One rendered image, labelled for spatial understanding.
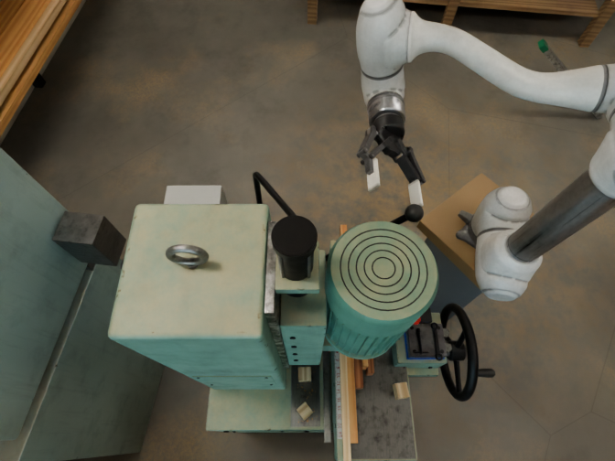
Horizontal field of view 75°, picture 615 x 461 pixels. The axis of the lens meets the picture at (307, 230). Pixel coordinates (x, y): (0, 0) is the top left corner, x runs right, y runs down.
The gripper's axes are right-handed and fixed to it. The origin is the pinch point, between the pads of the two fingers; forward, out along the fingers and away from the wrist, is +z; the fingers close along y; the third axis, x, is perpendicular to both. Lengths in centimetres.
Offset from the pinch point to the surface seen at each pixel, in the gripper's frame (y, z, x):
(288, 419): -12, 43, -58
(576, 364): -171, 15, -40
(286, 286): 28.9, 27.5, 1.4
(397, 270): 14.4, 24.4, 10.2
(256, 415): -4, 42, -64
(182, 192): 42.0, 8.7, -12.9
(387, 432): -27, 46, -34
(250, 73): -30, -187, -142
